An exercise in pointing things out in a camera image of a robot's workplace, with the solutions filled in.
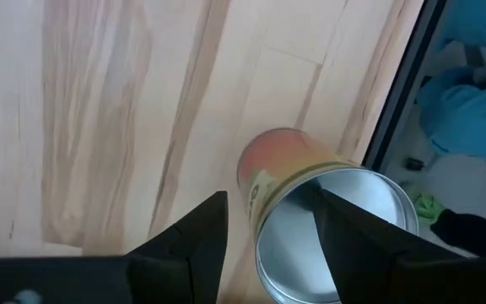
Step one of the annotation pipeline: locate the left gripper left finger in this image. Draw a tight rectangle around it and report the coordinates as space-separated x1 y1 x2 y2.
127 190 230 304

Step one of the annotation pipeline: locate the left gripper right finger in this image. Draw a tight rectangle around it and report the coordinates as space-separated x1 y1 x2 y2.
312 187 462 304

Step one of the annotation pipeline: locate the tall orange yellow can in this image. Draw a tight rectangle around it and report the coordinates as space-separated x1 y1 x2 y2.
236 127 420 304

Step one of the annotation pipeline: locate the person's green shoe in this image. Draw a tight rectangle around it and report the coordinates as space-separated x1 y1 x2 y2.
407 185 446 225

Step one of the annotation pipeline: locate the person's leg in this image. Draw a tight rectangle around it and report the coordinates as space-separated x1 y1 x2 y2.
430 209 486 257

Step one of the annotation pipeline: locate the person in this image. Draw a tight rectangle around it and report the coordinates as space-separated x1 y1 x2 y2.
414 0 486 170

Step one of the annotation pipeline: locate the black aluminium table frame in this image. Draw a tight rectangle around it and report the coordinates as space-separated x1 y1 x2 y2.
361 0 447 171

